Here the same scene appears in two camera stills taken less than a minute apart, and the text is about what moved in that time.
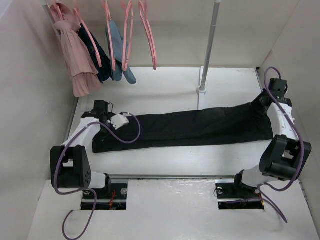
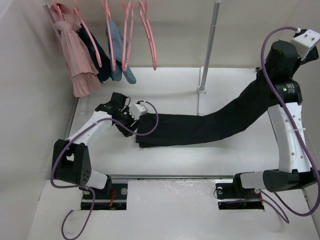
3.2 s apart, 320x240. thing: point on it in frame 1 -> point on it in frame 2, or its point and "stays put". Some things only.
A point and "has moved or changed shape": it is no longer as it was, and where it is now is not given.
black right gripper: x=254 y=104 -> x=296 y=65
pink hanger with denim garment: x=109 y=24 stays put
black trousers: x=186 y=128 has moved or changed shape
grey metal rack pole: x=211 y=42 stays put
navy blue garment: x=105 y=71 stays put
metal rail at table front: x=173 y=177 stays put
